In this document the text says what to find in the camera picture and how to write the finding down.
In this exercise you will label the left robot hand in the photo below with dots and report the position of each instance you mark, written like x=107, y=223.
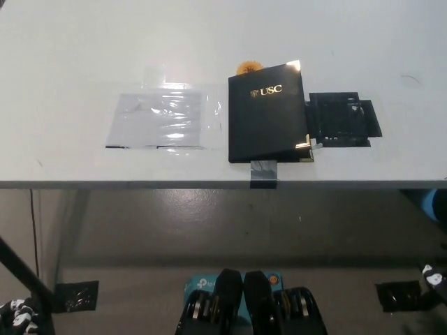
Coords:
x=17, y=317

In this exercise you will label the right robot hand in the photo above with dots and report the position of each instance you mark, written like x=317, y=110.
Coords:
x=434, y=279

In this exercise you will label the black USC diary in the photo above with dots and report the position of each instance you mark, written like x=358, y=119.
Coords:
x=265, y=122

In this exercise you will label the black tape patch on desk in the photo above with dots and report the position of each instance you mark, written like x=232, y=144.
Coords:
x=335, y=118

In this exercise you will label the black curved table foot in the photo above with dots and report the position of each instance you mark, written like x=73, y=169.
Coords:
x=431, y=301

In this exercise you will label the black floor tape patch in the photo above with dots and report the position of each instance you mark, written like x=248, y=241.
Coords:
x=398, y=296
x=77, y=296

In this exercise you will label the blue object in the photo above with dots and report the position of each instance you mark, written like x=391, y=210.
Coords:
x=427, y=206

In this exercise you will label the small grey tape piece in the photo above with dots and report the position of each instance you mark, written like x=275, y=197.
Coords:
x=316, y=146

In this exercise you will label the teal tp-link box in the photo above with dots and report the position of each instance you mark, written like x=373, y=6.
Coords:
x=202, y=283

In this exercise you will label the clear plastic tape sheet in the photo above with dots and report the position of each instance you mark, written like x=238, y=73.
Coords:
x=157, y=118

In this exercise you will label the grey duct tape strip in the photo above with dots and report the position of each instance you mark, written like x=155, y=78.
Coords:
x=264, y=174

